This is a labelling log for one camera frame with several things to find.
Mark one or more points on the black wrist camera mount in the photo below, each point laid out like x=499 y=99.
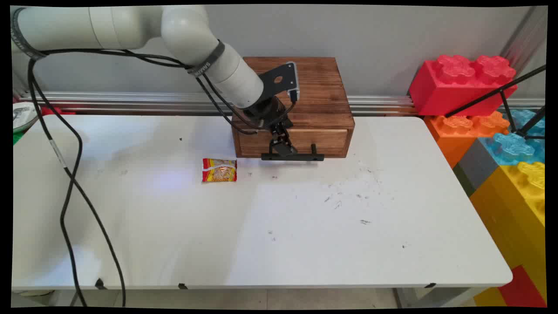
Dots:
x=279 y=80

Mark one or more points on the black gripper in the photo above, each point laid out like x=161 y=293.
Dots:
x=263 y=112

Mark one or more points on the big blue building block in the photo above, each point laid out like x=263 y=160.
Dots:
x=510 y=148

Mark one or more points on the horizontal aluminium rail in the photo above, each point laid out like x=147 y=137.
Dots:
x=130 y=103

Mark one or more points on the black tripod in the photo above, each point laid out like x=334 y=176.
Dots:
x=484 y=98

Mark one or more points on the red yellow snack packet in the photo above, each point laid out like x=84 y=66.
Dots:
x=219 y=170

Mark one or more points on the red flat object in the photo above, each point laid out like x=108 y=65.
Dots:
x=54 y=111

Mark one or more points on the green flat object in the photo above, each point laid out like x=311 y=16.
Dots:
x=18 y=137

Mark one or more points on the white round plate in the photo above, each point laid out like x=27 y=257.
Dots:
x=22 y=115

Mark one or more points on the big yellow building block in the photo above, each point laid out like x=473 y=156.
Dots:
x=514 y=209

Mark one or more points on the brown wooden drawer cabinet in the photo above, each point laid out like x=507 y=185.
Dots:
x=314 y=91

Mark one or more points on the small red building block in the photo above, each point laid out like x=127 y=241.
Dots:
x=523 y=290

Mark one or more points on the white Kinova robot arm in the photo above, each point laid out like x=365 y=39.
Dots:
x=130 y=26

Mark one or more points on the big red building block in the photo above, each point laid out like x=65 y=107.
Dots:
x=453 y=89

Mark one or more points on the big grey building block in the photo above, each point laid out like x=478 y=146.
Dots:
x=477 y=165

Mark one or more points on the big orange building block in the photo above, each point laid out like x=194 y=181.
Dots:
x=455 y=135

